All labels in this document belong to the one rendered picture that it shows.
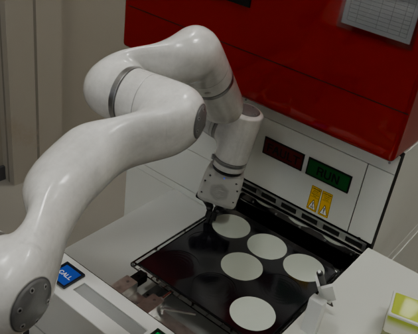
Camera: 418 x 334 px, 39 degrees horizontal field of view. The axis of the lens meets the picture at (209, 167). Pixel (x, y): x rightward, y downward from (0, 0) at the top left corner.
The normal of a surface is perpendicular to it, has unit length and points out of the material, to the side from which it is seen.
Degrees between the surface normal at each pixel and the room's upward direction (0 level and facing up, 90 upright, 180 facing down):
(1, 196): 0
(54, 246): 70
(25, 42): 90
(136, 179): 90
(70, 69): 90
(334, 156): 90
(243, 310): 0
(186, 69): 106
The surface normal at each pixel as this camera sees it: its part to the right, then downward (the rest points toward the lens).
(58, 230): 0.94, -0.16
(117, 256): 0.12, -0.85
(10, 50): 0.74, 0.43
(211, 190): -0.25, 0.47
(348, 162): -0.62, 0.34
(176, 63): 0.12, 0.62
